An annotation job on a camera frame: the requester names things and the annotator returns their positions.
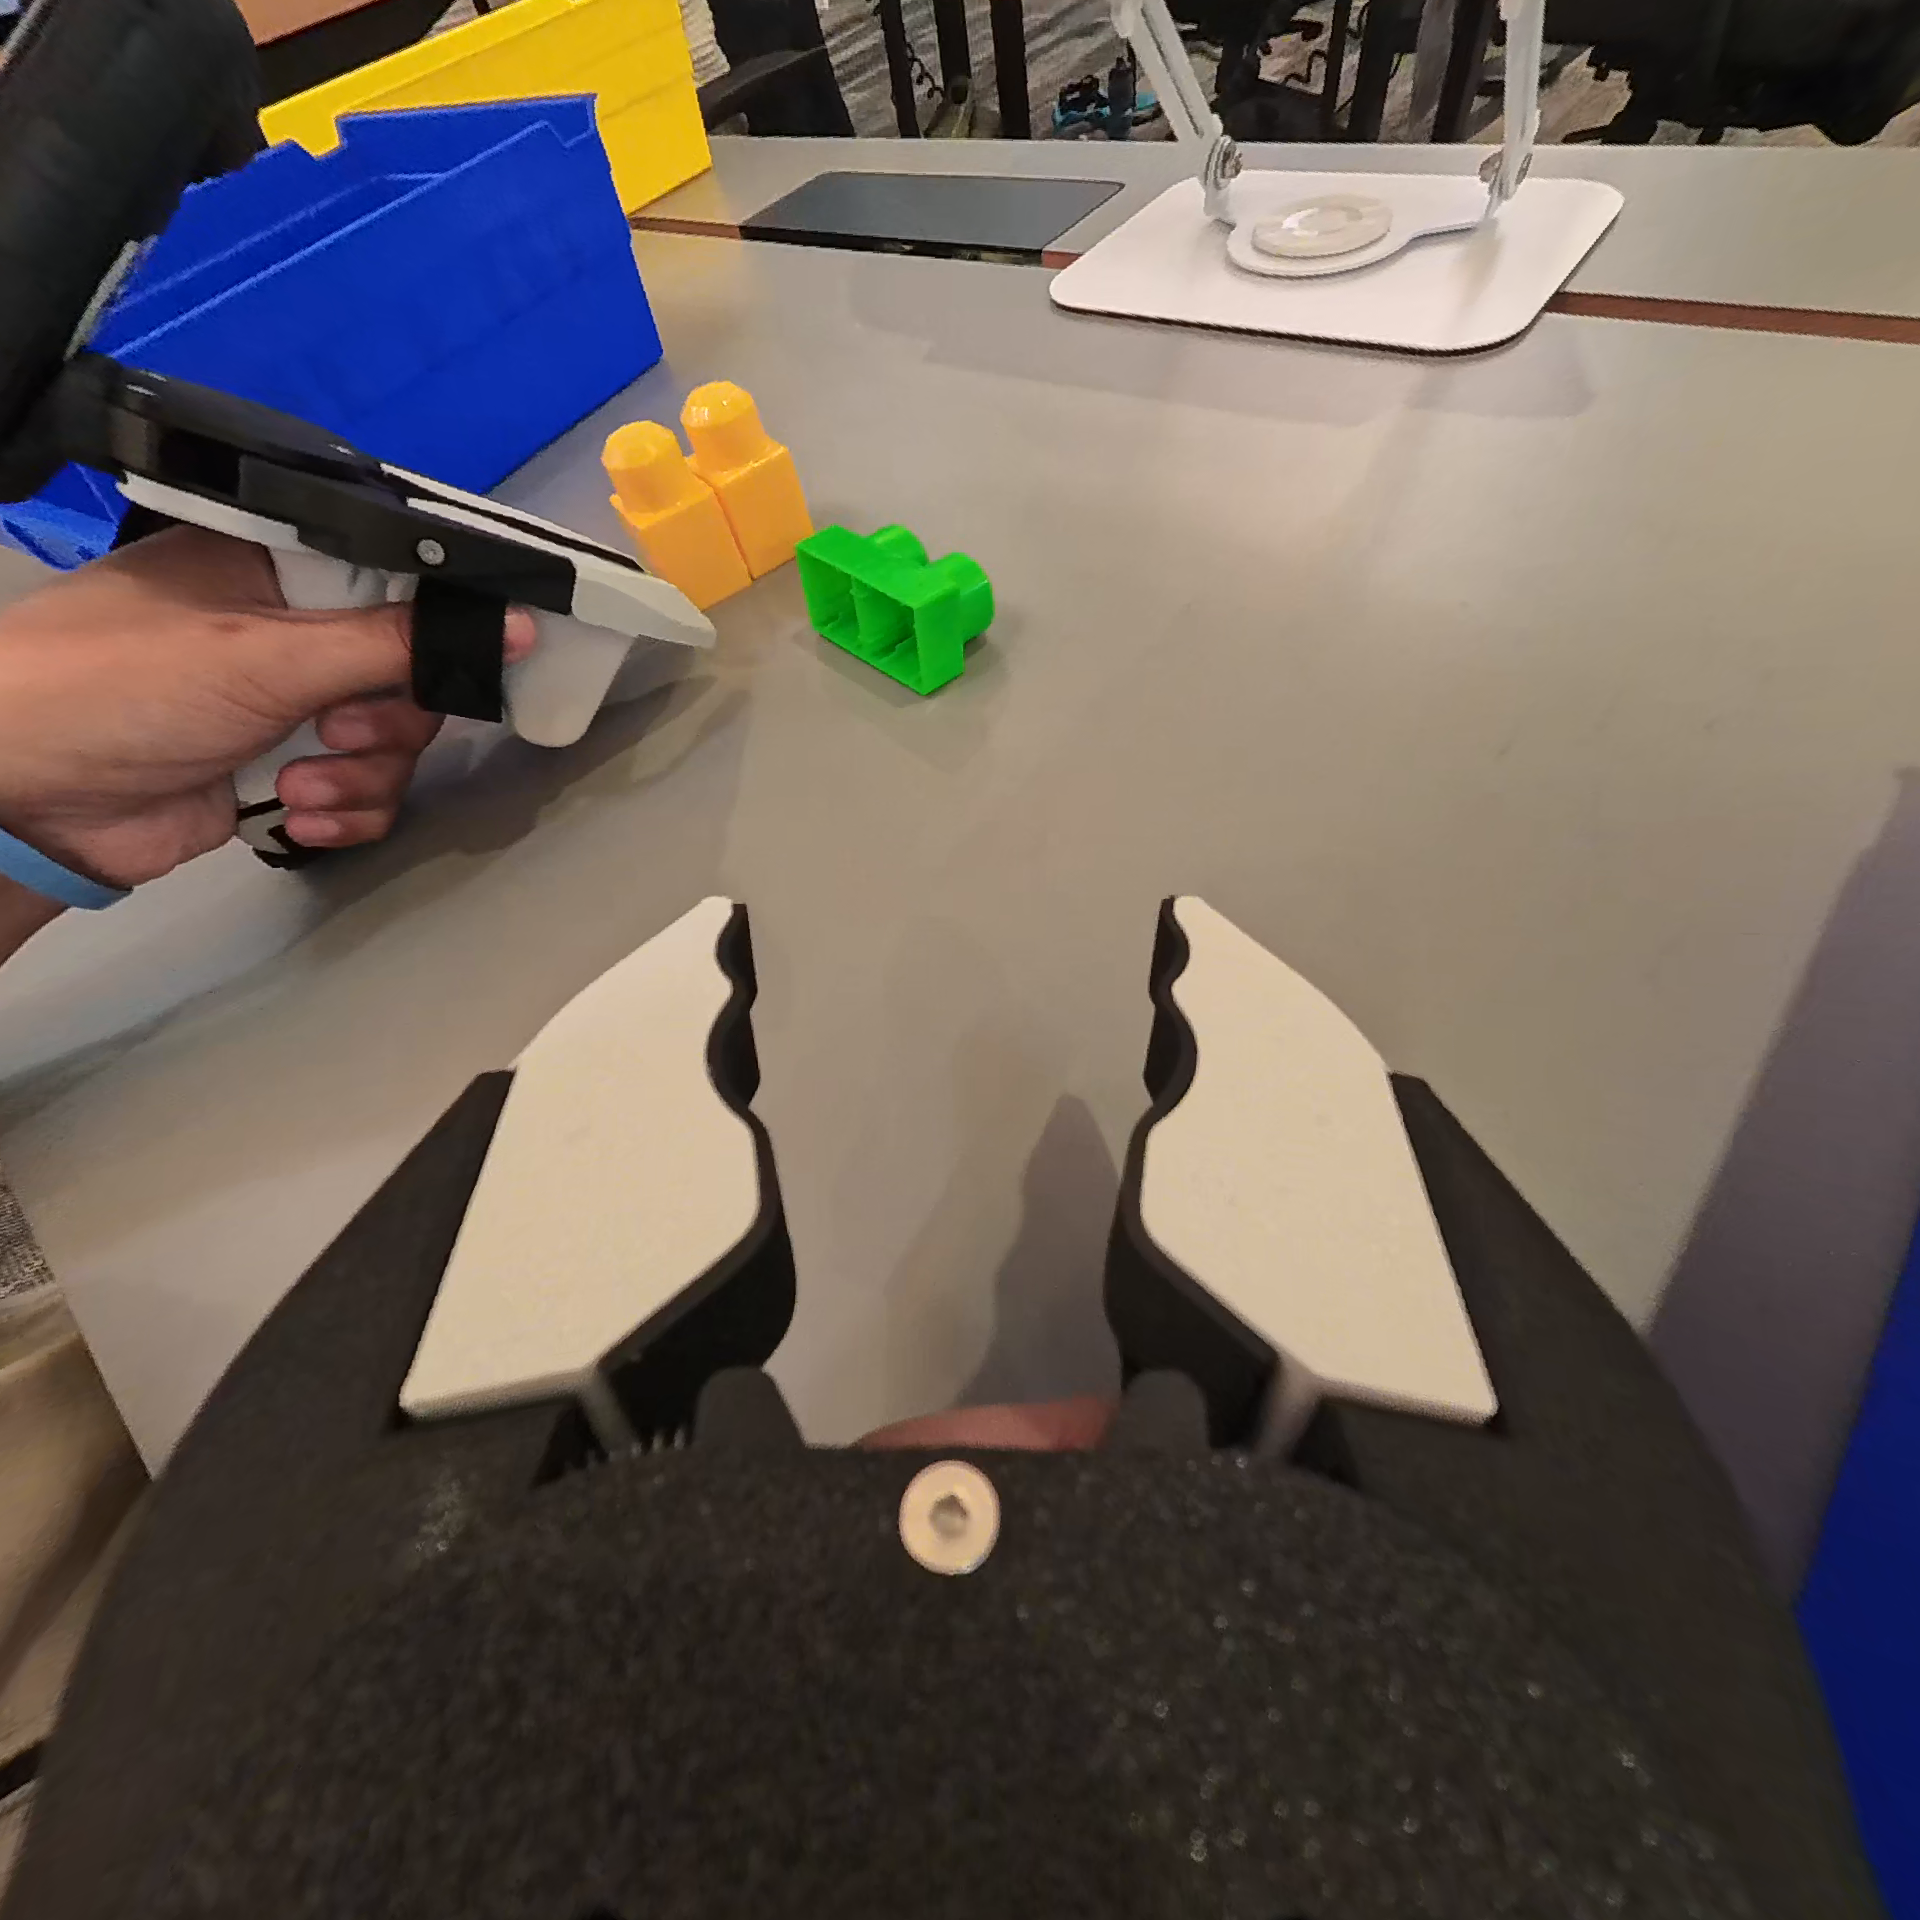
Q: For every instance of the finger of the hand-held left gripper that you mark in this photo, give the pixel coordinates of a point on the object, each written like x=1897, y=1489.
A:
x=585, y=585

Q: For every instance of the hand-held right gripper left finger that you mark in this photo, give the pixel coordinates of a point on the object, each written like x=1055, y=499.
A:
x=595, y=1186

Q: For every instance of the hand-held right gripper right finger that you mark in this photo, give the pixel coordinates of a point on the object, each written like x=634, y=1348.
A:
x=1305, y=1186

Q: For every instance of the yellow toy block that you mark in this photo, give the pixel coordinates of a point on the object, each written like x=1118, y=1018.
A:
x=751, y=481
x=674, y=527

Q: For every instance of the green double toy block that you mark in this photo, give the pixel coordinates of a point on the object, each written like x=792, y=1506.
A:
x=902, y=611

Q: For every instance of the blue plastic bin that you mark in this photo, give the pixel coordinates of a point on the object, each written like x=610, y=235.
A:
x=420, y=299
x=1867, y=1591

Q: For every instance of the person's left forearm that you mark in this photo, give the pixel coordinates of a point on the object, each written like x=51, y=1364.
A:
x=19, y=914

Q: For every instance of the person's left hand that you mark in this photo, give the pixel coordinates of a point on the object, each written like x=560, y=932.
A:
x=180, y=707

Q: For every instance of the yellow plastic bin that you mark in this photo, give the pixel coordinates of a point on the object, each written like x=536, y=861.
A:
x=571, y=75

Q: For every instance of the black inset table panel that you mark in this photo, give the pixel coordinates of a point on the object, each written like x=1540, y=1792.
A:
x=930, y=210

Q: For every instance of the blue wristband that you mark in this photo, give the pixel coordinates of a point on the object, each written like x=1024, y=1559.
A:
x=55, y=872

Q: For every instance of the white document stand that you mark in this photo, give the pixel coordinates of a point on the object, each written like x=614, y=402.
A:
x=1410, y=285

